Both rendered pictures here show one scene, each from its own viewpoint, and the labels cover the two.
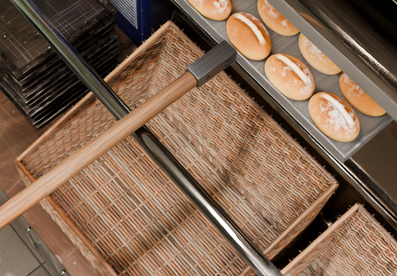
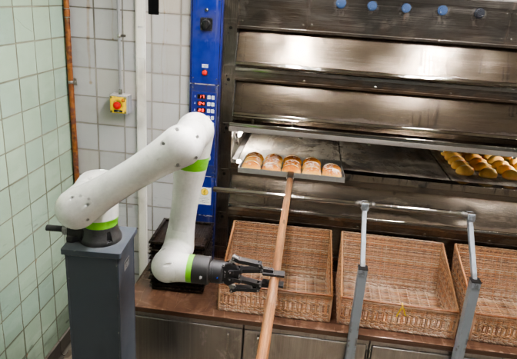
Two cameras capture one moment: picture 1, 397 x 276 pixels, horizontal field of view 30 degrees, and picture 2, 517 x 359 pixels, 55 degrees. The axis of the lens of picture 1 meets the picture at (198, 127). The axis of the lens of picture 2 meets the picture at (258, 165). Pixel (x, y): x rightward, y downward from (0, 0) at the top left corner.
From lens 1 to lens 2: 1.93 m
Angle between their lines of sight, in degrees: 52
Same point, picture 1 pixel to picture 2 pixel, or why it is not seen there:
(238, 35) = (290, 168)
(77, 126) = not seen: hidden behind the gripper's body
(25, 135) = (198, 298)
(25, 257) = not seen: outside the picture
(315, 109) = (327, 172)
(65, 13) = (197, 231)
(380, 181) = (346, 210)
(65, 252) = (258, 318)
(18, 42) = not seen: hidden behind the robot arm
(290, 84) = (315, 171)
